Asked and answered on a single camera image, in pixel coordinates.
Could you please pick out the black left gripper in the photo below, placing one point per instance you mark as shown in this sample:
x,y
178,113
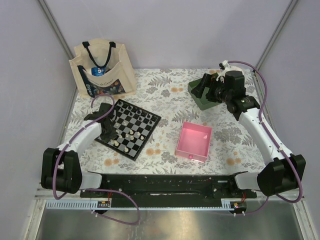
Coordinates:
x,y
107,138

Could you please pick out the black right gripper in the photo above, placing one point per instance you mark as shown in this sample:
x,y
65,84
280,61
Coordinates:
x,y
205,82

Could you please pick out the black white chess board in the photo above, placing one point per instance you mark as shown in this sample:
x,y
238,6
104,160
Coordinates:
x,y
132,126

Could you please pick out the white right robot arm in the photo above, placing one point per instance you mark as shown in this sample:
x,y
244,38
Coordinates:
x,y
283,170

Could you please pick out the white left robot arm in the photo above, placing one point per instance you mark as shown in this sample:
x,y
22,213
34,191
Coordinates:
x,y
61,170

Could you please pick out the floral table cloth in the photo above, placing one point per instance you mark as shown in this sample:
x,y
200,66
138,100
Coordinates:
x,y
165,93

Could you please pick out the pink plastic tray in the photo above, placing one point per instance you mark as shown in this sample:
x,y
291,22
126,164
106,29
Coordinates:
x,y
194,142

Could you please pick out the cream canvas tote bag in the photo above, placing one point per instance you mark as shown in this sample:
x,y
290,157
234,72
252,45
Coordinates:
x,y
101,66

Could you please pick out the blue white packet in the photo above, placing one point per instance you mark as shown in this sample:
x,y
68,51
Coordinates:
x,y
97,72

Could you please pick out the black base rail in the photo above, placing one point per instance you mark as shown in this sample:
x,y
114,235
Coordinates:
x,y
169,187

